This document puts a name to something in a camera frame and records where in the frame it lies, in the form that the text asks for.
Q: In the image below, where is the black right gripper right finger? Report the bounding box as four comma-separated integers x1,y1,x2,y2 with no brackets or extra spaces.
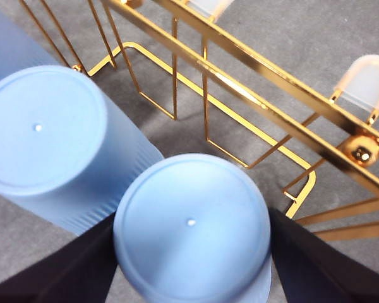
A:
269,207,379,303

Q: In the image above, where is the translucent white peg cap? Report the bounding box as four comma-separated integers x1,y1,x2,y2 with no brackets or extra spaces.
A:
333,54,379,114
184,0,236,18

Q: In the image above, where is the gold wire cup holder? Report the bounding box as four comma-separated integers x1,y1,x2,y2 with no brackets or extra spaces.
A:
18,0,379,242

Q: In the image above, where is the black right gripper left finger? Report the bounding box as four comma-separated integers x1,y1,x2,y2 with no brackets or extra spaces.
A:
0,213,119,303

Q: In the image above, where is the blue ribbed plastic cup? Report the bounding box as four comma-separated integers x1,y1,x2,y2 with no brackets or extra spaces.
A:
0,64,165,237
0,3,61,89
112,153,272,303

